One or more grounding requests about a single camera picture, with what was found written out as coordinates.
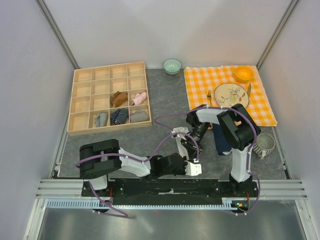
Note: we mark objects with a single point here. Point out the white cloth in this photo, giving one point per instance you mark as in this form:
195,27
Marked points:
181,149

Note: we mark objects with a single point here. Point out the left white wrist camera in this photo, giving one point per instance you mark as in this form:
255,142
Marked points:
192,169

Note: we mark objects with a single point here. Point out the aluminium frame rail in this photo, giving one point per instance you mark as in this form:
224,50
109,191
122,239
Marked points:
286,189

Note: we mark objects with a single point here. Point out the orange bowl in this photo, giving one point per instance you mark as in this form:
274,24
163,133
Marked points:
243,74

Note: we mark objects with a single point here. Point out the beige decorated plate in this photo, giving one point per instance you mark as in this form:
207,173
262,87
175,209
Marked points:
230,94

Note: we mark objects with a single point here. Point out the navy blue underwear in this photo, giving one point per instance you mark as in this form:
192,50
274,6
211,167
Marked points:
221,144

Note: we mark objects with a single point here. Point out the gold fork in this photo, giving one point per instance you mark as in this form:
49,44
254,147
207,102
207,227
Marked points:
209,97

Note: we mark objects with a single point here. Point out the light grey rolled cloth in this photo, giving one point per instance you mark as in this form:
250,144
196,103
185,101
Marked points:
101,119

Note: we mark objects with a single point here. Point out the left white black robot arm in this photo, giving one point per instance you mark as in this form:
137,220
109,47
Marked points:
98,159

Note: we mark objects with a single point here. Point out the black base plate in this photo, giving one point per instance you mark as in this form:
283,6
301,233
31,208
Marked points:
175,192

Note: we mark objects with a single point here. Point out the aluminium corner post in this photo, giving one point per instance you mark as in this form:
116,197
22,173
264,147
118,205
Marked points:
277,32
57,32

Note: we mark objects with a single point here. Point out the wooden compartment tray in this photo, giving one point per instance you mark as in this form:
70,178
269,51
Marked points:
92,90

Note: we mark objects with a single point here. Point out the grey ribbed cup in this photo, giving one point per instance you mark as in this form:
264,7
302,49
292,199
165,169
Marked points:
264,145

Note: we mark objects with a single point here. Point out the brown underwear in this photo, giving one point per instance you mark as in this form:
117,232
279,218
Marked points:
118,99

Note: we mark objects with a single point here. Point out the gold knife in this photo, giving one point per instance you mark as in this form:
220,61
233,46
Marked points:
249,90

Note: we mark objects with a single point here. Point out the pink rolled cloth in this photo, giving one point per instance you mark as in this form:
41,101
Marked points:
139,98

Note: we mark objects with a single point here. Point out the grey cable duct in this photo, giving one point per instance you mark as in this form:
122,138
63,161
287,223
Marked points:
96,204

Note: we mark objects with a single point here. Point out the striped dark rolled cloth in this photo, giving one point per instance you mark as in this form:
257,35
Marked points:
119,117

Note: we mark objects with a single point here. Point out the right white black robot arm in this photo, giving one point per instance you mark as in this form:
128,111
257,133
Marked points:
234,128

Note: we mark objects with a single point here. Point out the orange checkered tablecloth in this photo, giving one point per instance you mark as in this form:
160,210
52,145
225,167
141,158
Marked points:
200,79

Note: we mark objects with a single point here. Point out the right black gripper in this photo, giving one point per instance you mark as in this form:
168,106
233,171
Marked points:
191,147

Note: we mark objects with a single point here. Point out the teal ceramic bowl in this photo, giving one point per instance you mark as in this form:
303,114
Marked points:
172,66

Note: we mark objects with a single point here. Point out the left aluminium corner post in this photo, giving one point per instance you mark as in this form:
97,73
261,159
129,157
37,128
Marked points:
57,32

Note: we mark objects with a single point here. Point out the right aluminium corner post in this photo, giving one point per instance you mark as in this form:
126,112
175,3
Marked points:
277,32

